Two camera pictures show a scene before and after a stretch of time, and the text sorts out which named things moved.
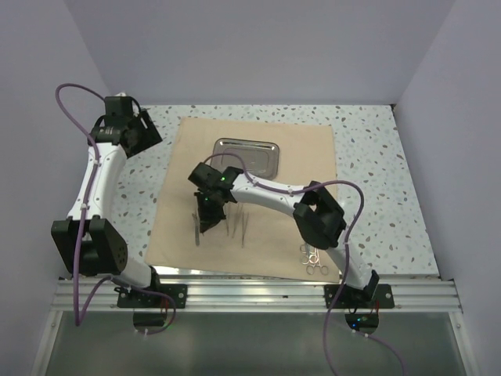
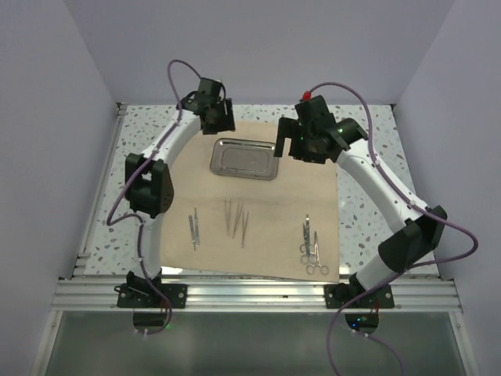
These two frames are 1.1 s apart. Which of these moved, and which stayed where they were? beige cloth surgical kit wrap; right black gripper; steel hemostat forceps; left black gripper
Moved: right black gripper; left black gripper
Stayed: steel hemostat forceps; beige cloth surgical kit wrap
